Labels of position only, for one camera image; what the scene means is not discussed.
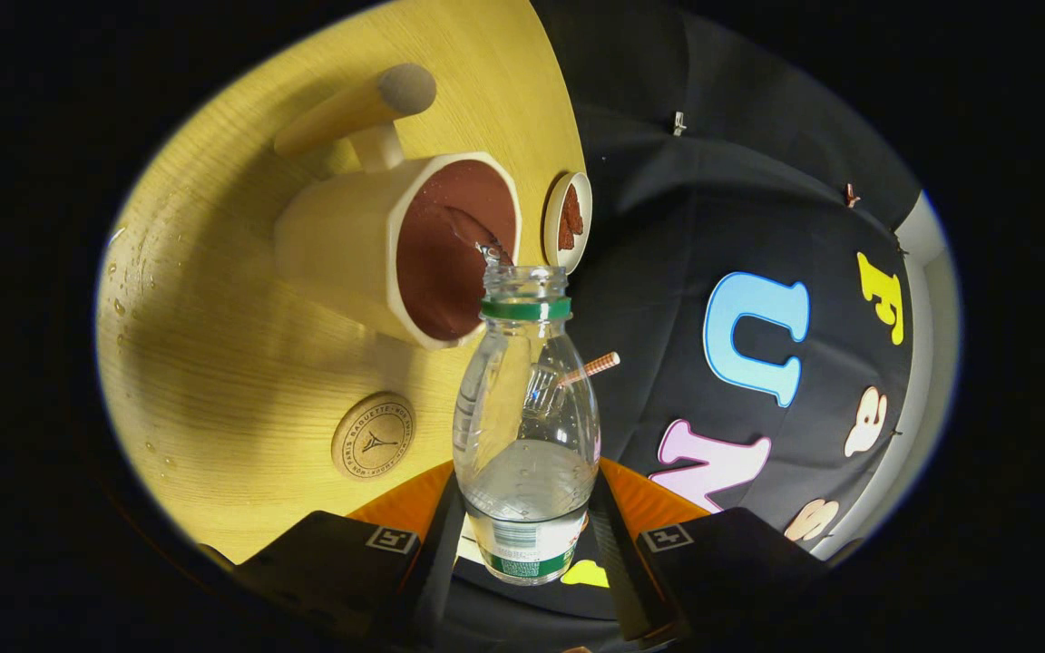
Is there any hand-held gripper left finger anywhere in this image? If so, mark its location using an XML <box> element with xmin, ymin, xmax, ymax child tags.
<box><xmin>232</xmin><ymin>461</ymin><xmax>469</xmax><ymax>647</ymax></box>

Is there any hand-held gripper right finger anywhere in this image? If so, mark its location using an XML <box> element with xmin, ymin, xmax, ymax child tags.
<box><xmin>588</xmin><ymin>458</ymin><xmax>836</xmax><ymax>645</ymax></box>

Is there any clear plastic juice bottle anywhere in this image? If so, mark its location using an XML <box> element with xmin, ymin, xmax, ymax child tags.
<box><xmin>452</xmin><ymin>265</ymin><xmax>601</xmax><ymax>587</ymax></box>

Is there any round wooden coaster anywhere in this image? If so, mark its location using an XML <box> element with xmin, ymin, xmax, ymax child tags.
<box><xmin>331</xmin><ymin>391</ymin><xmax>416</xmax><ymax>481</ymax></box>

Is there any cream cup with wooden handle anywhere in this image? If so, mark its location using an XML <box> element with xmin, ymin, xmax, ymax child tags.
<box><xmin>273</xmin><ymin>62</ymin><xmax>523</xmax><ymax>352</ymax></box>

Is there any checked paper straw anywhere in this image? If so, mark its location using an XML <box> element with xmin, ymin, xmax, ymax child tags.
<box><xmin>557</xmin><ymin>352</ymin><xmax>621</xmax><ymax>389</ymax></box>

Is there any wooden table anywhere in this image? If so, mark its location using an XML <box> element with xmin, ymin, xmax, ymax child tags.
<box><xmin>94</xmin><ymin>0</ymin><xmax>587</xmax><ymax>565</ymax></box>

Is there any black backdrop cloth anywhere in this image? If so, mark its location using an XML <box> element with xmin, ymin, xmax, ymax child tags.
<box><xmin>450</xmin><ymin>0</ymin><xmax>941</xmax><ymax>627</ymax></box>

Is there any white round plate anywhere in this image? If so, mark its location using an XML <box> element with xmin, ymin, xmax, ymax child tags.
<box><xmin>542</xmin><ymin>171</ymin><xmax>594</xmax><ymax>275</ymax></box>

